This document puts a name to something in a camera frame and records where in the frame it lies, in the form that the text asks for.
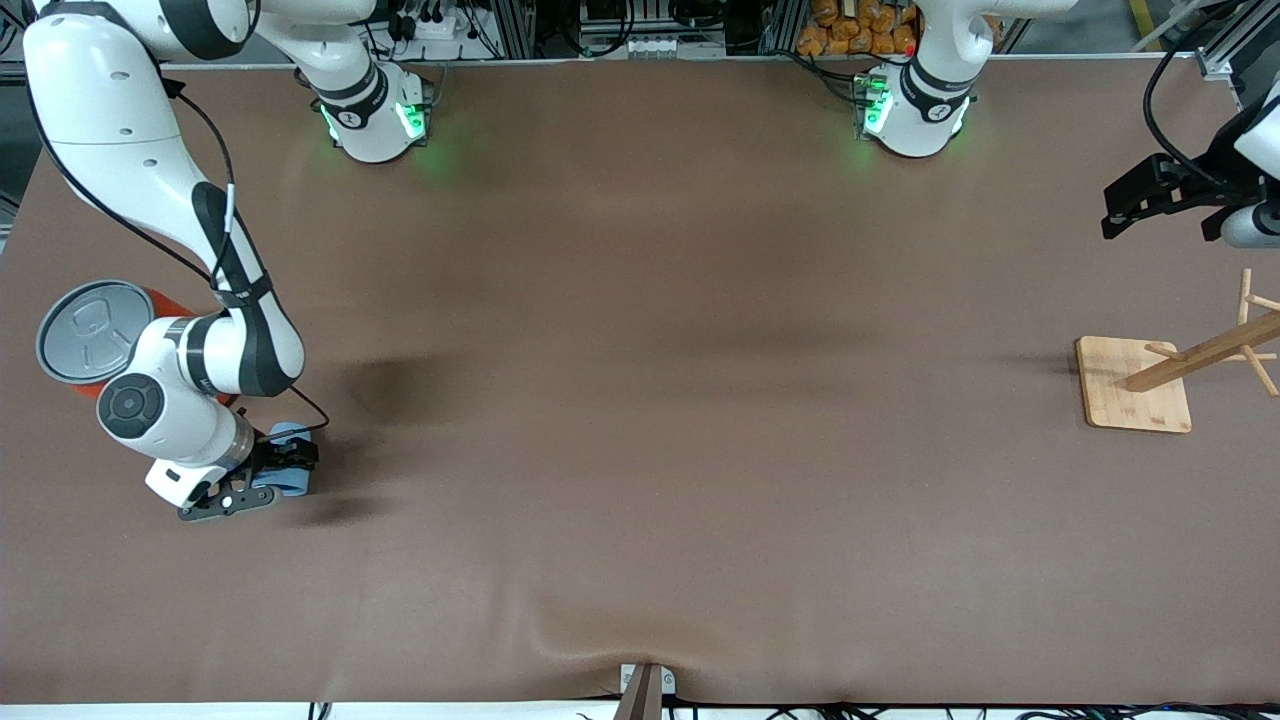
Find light blue plastic cup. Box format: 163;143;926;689
250;422;316;498

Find wooden mug tree stand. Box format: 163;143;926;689
1075;268;1280;434

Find orange can grey lid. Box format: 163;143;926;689
35;279;241;406

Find orange snack packs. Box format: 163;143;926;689
797;0;919;57

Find brown table cover mat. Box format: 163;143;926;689
0;58;1280;706

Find white power strip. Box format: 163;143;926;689
395;0;476;43

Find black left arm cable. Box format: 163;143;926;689
1143;0;1251;189

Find aluminium frame rail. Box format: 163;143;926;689
1195;0;1280;81

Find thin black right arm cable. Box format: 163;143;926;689
28;60;332;443

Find aluminium frame post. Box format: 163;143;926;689
490;0;536;59
760;0;809;56

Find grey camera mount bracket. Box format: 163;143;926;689
615;662;678;720

